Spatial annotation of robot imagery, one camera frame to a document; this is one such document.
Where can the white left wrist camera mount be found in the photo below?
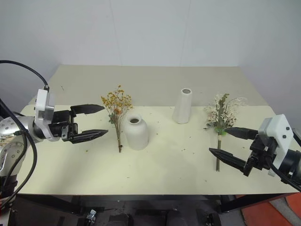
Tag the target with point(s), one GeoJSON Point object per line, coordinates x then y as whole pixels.
{"type": "Point", "coordinates": [41, 99]}

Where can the orange dried flower bunch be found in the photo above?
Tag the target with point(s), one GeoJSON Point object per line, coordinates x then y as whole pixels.
{"type": "Point", "coordinates": [117, 108]}

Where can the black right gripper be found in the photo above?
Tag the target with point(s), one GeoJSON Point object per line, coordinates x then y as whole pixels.
{"type": "Point", "coordinates": [261, 154]}

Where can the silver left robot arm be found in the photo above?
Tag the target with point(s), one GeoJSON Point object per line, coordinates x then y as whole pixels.
{"type": "Point", "coordinates": [10, 150]}

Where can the white green dried flower bunch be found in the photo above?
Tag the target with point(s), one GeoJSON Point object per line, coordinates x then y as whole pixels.
{"type": "Point", "coordinates": [221, 117]}

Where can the silver metal clamp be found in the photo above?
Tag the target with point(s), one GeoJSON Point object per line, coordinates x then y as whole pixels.
{"type": "Point", "coordinates": [91, 215]}

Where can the black metal table frame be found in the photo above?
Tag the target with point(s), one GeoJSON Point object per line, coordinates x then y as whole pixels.
{"type": "Point", "coordinates": [150, 200]}

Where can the round white ceramic vase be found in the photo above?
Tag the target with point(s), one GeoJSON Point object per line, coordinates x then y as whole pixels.
{"type": "Point", "coordinates": [136, 134]}

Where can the tall white ceramic vase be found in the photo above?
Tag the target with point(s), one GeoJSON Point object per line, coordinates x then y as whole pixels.
{"type": "Point", "coordinates": [183, 108]}

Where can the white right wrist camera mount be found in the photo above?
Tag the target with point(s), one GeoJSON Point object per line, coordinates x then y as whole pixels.
{"type": "Point", "coordinates": [282, 131]}

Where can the orange floor mat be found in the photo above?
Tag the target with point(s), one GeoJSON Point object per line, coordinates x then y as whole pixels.
{"type": "Point", "coordinates": [275, 212]}

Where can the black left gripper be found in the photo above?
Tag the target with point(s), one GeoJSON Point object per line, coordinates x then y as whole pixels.
{"type": "Point", "coordinates": [60, 122]}

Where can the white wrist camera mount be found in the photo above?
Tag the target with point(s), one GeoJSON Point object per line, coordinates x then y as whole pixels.
{"type": "Point", "coordinates": [41, 99]}
{"type": "Point", "coordinates": [282, 131]}

